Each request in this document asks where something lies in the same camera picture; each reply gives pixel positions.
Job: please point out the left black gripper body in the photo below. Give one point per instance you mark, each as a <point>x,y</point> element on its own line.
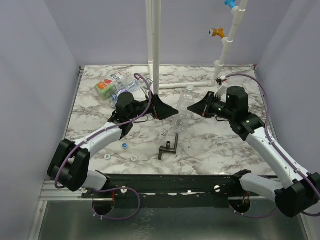
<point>155,111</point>

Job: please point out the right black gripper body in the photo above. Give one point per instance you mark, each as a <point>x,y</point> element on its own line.
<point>207,105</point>

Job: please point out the clear plastic bottle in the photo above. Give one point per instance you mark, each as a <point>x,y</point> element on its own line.
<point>182,119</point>

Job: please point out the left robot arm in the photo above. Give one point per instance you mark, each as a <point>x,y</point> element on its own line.
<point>69,167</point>

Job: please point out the purple label plastic bottle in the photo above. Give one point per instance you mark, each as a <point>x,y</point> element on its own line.
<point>131,87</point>

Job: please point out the blue label plastic bottle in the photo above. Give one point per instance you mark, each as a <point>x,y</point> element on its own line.
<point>113,103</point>

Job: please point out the blue white bottle cap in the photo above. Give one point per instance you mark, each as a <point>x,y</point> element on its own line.
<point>124,145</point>

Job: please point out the red white bottle cap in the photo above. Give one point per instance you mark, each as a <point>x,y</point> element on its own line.
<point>134,158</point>

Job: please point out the green orange label bottle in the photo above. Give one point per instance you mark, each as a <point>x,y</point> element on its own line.
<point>105,88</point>

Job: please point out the green white bottle cap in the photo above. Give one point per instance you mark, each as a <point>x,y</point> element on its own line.
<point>107,157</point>

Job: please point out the orange nozzle fitting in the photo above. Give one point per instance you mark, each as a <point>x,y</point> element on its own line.
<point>213,32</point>

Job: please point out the white PVC pipe tree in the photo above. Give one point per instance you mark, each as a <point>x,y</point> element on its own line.
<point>238,13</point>

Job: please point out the white PVC pipe stand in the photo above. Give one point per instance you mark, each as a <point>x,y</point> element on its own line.
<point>177,43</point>

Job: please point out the blue pipe fitting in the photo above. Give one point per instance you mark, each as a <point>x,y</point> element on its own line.
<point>230,3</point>

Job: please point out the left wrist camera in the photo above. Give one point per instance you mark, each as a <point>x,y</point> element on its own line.
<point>146,85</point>

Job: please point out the dark metal faucet handle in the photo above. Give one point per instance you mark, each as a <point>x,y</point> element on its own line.
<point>167,149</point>

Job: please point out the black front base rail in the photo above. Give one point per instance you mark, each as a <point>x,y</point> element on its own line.
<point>168,191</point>

